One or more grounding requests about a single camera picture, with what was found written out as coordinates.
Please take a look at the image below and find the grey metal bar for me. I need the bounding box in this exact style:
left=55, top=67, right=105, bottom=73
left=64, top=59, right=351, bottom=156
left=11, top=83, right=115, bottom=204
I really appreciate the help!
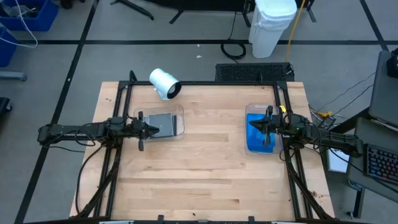
left=0, top=70, right=28, bottom=82

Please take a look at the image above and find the black perforated computer case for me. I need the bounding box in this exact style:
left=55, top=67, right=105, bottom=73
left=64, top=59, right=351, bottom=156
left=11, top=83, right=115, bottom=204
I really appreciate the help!
left=215, top=62, right=295, bottom=83

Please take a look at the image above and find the white cable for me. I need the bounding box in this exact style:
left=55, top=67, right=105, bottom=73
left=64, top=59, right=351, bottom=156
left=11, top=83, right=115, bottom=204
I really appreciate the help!
left=0, top=0, right=39, bottom=49

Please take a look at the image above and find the grey desk panel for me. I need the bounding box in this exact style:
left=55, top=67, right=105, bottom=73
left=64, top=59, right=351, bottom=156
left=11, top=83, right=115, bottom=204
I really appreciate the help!
left=368, top=49, right=398, bottom=129

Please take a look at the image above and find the white cylindrical camera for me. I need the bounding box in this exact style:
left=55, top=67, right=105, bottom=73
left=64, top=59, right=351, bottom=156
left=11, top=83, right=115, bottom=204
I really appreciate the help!
left=148, top=67, right=183, bottom=101

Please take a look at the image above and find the white trash bin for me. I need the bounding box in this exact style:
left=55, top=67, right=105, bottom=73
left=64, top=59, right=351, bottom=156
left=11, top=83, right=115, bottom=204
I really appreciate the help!
left=248, top=0, right=298, bottom=60

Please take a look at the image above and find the grey desk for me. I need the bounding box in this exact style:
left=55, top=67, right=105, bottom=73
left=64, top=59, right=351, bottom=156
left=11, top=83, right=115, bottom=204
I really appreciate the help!
left=346, top=107, right=398, bottom=205

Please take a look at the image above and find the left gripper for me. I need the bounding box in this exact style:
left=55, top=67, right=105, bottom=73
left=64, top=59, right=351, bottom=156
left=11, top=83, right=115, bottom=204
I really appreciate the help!
left=129, top=111, right=161, bottom=152

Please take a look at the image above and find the blue plastic case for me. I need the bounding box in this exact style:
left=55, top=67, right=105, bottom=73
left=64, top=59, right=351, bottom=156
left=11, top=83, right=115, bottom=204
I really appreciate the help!
left=246, top=113, right=276, bottom=154

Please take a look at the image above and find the black metal table frame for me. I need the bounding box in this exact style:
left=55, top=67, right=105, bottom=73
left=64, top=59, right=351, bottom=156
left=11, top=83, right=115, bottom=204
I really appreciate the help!
left=74, top=70, right=336, bottom=224

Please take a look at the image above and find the yellow cable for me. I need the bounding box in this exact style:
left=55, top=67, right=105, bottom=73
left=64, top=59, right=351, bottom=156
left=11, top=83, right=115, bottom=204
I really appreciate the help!
left=284, top=0, right=307, bottom=63

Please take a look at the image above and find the clear plastic bin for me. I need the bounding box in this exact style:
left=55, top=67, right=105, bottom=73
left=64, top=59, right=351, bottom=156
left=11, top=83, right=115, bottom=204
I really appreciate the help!
left=133, top=103, right=185, bottom=142
left=244, top=103, right=284, bottom=156

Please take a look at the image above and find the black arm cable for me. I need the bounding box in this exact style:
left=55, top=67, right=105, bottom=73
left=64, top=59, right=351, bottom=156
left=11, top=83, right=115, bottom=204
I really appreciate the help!
left=74, top=143, right=106, bottom=216

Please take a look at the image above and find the coiled black cable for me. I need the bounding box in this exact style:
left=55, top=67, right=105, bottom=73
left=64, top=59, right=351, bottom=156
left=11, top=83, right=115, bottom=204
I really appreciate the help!
left=220, top=11, right=248, bottom=61

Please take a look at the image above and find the white printed paper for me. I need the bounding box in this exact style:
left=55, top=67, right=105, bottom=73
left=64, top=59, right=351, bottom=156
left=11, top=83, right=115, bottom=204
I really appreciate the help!
left=325, top=148, right=351, bottom=174

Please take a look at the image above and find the yellow wire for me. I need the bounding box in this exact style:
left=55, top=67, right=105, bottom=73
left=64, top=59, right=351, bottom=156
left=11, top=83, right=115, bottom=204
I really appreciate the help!
left=310, top=108, right=334, bottom=119

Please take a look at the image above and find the black keyboard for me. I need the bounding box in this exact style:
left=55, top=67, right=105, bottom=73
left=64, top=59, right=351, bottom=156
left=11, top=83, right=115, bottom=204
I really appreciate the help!
left=363, top=142, right=398, bottom=188

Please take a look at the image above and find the black partition panel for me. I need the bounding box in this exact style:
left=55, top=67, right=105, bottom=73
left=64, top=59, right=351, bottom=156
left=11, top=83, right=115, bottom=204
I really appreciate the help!
left=109, top=0, right=317, bottom=26

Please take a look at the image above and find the blue storage bin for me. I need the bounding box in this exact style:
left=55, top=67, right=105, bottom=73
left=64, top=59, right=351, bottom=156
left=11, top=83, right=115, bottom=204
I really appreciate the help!
left=0, top=26, right=20, bottom=68
left=0, top=0, right=60, bottom=32

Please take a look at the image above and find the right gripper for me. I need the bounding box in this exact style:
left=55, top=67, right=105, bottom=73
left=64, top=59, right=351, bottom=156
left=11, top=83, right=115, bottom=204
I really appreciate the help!
left=248, top=105, right=295, bottom=147

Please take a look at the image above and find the black-tray clear jewel case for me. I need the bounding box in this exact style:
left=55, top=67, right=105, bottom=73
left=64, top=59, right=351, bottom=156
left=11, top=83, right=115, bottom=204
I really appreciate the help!
left=144, top=112, right=177, bottom=139

